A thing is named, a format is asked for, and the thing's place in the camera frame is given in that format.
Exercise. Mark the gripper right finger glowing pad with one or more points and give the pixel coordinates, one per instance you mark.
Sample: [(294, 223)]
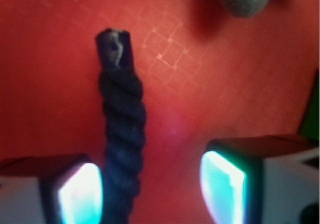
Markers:
[(263, 179)]

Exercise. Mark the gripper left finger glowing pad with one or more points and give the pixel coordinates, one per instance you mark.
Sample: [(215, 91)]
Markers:
[(50, 189)]

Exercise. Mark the green wooden block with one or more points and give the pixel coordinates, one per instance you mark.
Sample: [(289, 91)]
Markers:
[(309, 126)]

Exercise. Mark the red plastic tray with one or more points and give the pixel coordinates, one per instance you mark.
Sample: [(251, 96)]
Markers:
[(206, 74)]

